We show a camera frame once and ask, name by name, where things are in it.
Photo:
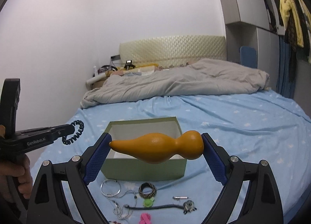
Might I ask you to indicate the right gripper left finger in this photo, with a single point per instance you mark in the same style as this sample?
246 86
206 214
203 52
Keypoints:
48 203

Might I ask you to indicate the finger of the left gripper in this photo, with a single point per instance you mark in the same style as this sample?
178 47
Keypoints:
49 133

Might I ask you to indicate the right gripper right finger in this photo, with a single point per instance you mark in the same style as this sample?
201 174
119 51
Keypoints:
262 203

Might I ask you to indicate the small silver clasp pin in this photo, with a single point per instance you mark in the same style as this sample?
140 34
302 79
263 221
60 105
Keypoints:
177 198

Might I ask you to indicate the pink hair clip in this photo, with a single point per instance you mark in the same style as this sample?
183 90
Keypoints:
145 218

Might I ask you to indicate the green crochet hair clip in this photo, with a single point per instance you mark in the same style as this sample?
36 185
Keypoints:
148 202

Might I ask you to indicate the black patterned bangle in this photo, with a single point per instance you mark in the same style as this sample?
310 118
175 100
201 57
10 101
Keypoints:
147 190

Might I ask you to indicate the orange wooden gourd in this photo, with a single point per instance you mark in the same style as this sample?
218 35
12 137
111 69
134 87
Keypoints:
155 148

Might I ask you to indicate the person's left hand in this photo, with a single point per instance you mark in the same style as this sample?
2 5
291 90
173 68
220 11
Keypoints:
22 173

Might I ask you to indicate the white paper roll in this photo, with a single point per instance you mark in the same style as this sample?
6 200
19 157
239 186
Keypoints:
98 78

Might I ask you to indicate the green cardboard box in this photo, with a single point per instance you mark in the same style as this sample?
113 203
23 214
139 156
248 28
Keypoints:
126 168

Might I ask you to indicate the cardboard box bedside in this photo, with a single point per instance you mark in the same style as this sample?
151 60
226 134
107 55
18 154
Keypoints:
97 84

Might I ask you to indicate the light blue bed sheet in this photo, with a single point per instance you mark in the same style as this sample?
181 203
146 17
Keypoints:
262 125

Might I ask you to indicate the white plastic bottle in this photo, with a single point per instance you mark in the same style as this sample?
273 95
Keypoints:
95 71

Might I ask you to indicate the grey duvet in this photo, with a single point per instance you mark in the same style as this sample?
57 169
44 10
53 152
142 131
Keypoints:
204 77

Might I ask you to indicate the blue curtain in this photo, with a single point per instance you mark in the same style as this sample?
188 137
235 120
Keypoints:
287 69

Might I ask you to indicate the blue chair back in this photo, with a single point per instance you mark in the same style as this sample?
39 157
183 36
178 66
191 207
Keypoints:
248 57

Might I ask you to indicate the cream quilted headboard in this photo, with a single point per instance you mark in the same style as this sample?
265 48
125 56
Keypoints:
173 50

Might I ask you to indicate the grey wardrobe cabinet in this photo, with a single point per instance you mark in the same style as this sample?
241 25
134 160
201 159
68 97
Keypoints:
246 24

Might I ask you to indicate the yellow fleece jacket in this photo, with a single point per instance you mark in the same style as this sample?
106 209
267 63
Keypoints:
296 20

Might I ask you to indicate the small black camera device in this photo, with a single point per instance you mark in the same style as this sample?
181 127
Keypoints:
129 65

